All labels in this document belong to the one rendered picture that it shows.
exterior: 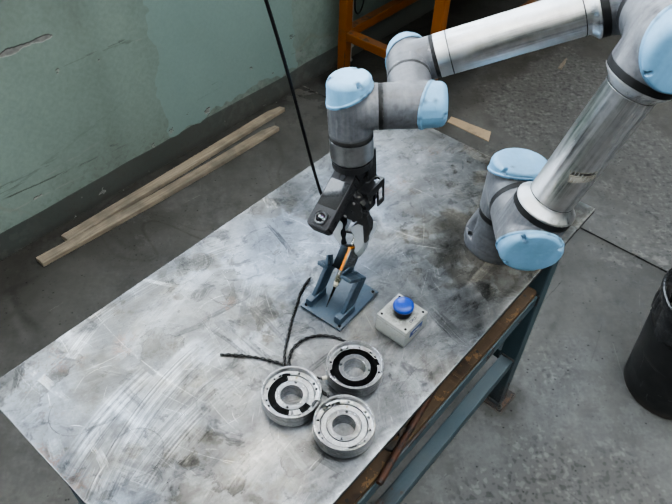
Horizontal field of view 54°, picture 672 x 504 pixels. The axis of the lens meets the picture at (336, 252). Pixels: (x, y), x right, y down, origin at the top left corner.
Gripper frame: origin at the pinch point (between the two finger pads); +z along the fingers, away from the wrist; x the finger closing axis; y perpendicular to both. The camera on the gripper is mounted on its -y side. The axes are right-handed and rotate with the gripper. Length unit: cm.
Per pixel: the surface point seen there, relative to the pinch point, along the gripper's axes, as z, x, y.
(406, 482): 70, -15, -2
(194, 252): 9.2, 34.2, -9.2
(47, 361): 9, 37, -45
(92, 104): 34, 146, 50
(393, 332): 11.5, -12.5, -4.9
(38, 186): 55, 152, 21
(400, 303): 6.4, -12.3, -1.9
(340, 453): 11.7, -18.0, -31.5
